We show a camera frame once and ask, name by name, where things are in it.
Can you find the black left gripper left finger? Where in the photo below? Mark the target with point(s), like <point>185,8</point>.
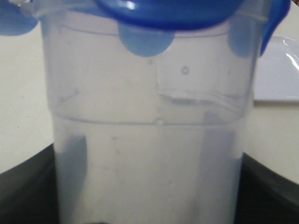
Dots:
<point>32,192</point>

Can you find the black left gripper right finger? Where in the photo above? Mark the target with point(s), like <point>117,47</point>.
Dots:
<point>239,188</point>

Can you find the clear plastic tall container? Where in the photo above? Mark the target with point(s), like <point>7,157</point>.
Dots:
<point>148,124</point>

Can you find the white rectangular tray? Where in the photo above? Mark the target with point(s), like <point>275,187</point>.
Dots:
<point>277,73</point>

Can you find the blue plastic container lid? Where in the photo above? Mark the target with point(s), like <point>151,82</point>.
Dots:
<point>171,15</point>

